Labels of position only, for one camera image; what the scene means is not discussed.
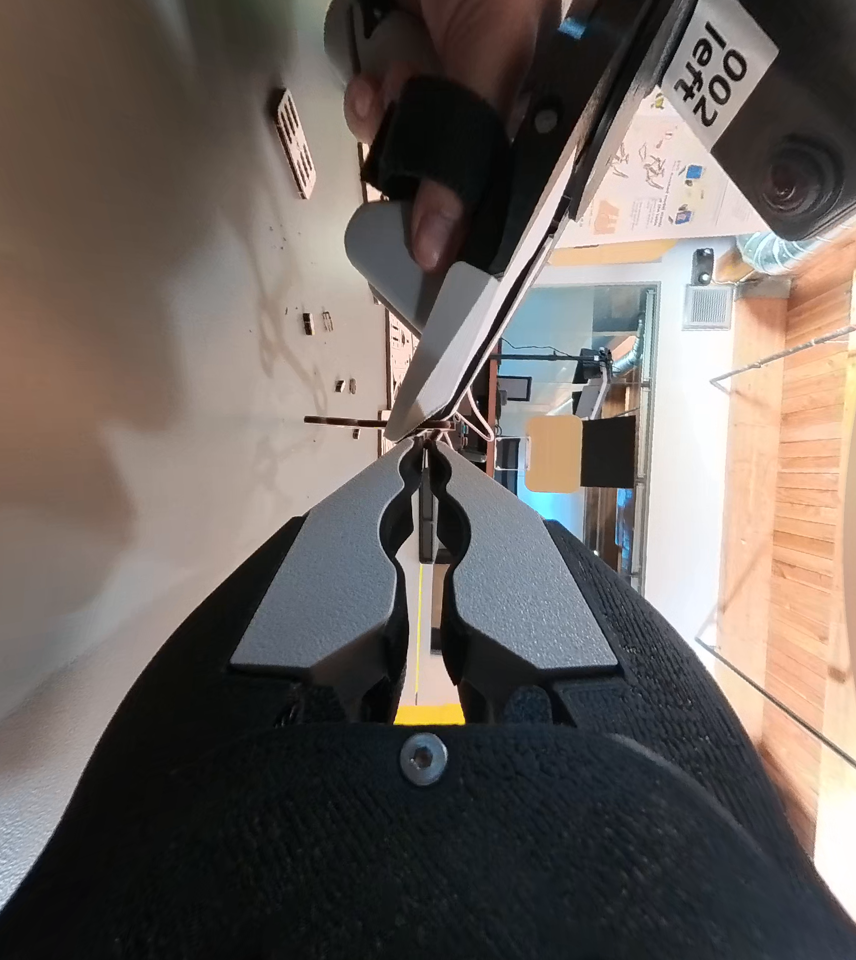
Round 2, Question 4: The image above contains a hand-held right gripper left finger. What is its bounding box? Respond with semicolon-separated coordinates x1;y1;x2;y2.
231;441;424;712

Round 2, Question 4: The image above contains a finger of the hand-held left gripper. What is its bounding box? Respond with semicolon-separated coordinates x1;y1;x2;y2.
414;196;573;440
385;259;505;444

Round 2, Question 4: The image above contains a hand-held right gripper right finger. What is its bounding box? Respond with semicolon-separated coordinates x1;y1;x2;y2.
429;441;619;712

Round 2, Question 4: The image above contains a wooden bicycle frame part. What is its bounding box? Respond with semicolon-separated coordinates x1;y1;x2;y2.
302;408;495;445

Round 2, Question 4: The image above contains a person's left hand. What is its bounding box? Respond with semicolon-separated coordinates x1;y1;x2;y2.
344;0;571;273

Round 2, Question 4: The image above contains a glass partition window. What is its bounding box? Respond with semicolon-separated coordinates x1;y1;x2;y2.
503;283;660;594

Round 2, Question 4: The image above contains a wooden sheet with crescent cutouts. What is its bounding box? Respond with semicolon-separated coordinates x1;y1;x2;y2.
385;309;423;415

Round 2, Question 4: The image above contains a bright blue screen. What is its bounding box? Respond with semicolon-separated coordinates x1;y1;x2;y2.
518;487;642;579

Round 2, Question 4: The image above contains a tan board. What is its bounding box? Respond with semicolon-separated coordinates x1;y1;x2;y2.
525;414;585;494

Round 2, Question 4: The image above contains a black panel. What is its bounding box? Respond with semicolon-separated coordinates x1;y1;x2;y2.
581;416;637;489

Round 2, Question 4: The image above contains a printed instruction sheet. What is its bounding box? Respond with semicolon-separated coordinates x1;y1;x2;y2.
548;82;766;250

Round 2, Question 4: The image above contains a thin metal conduit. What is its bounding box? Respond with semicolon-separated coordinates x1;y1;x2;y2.
709;315;856;391

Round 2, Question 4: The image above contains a small slotted wooden piece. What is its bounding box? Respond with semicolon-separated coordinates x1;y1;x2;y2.
270;88;318;200

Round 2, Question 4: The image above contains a silver ventilation duct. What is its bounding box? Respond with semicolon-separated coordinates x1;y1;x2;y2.
735;231;800;277

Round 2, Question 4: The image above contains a white wall vent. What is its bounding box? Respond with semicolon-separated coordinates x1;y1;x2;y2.
681;285;735;331

